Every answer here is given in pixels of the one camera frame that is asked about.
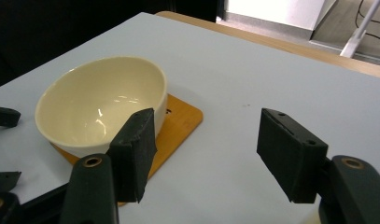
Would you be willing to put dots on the white-legged wooden desk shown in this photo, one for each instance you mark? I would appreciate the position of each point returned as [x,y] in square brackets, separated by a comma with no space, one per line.
[358,31]

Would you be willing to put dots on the black curtain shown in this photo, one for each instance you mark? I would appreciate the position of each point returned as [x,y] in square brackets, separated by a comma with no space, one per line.
[53,25]

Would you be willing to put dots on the cream ceramic bowl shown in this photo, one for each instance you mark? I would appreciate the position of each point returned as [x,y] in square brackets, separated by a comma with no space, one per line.
[94,99]

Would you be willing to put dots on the wooden table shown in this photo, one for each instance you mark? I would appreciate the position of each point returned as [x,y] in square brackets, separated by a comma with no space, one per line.
[287,45]

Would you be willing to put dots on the square wooden trivet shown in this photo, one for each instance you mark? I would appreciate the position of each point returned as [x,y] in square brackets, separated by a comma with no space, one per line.
[178,121]

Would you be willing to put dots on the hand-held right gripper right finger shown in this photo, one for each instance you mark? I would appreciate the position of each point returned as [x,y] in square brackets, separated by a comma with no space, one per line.
[290,155]

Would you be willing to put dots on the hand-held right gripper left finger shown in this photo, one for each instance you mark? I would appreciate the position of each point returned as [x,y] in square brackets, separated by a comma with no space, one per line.
[133,155]

